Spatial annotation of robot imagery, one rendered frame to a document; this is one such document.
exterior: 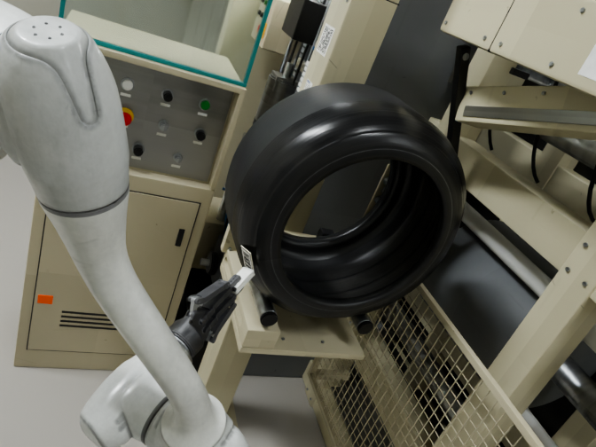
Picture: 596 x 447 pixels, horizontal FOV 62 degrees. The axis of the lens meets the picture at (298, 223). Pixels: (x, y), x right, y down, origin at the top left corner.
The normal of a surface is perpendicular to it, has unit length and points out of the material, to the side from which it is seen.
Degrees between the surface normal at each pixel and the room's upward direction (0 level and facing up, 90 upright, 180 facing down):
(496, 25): 90
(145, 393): 19
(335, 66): 90
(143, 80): 90
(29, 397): 0
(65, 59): 69
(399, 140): 79
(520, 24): 90
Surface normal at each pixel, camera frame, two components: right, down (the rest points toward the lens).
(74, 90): 0.65, 0.34
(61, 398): 0.34, -0.83
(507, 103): -0.90, -0.16
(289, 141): -0.45, -0.45
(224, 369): 0.26, 0.53
